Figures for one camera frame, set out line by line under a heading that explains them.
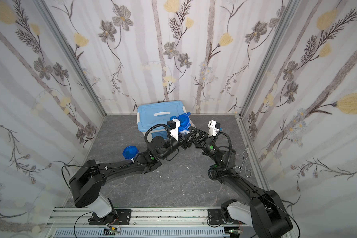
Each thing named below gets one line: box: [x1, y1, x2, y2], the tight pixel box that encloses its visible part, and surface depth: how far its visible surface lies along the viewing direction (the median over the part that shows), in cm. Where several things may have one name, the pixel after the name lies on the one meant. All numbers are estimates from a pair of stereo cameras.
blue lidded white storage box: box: [136, 100, 187, 140], surface depth 100 cm
